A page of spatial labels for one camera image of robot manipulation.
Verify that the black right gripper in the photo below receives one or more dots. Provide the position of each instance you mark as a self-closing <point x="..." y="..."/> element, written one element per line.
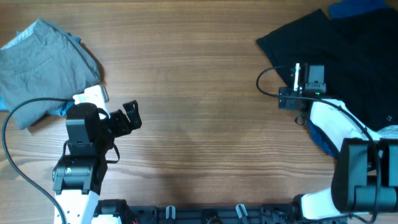
<point x="286" y="98"/>

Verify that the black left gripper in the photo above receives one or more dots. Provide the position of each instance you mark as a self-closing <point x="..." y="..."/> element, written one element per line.
<point x="121" y="121"/>

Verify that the black shorts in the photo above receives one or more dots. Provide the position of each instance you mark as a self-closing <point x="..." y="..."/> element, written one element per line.
<point x="359" y="54"/>

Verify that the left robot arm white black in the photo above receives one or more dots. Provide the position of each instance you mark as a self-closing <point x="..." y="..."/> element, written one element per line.
<point x="79" y="173"/>

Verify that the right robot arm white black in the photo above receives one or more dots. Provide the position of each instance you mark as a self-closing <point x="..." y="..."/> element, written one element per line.
<point x="365" y="177"/>

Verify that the grey folded shorts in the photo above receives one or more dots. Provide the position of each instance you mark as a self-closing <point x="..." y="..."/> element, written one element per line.
<point x="45" y="63"/>

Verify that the dark blue garment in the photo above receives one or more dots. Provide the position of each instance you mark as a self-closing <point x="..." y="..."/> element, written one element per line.
<point x="341" y="10"/>

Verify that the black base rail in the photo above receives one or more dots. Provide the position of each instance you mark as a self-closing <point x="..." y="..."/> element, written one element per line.
<point x="217" y="214"/>

